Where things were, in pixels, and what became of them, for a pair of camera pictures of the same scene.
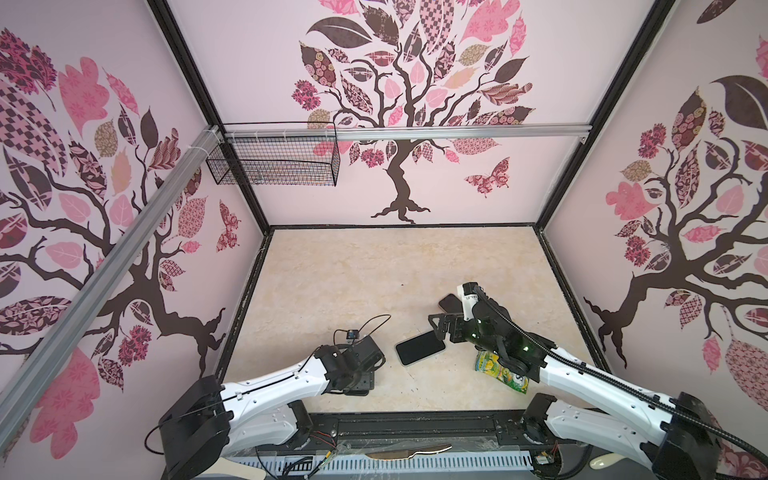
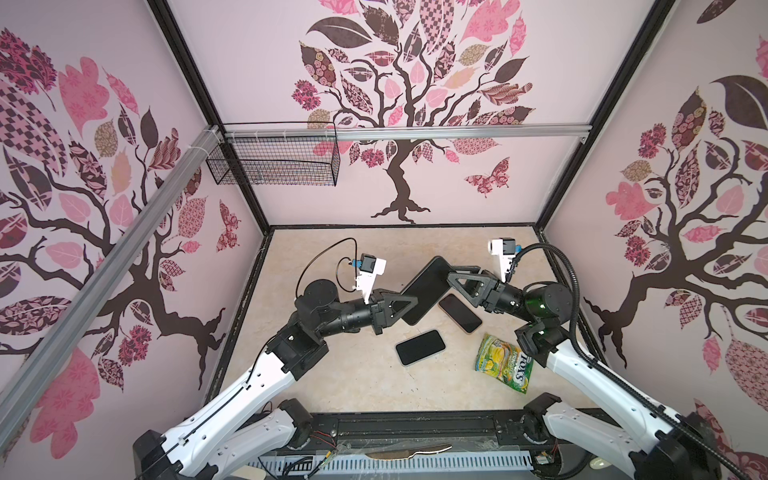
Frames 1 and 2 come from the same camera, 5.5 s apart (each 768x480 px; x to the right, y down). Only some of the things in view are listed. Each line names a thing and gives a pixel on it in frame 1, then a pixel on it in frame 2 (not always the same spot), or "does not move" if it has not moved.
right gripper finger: [442, 324] to [473, 269]
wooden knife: [406, 453] does not move
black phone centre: [419, 347] does not move
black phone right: [451, 304] does not move
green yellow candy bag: [488, 362] does not move
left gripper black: [366, 383] to [382, 314]
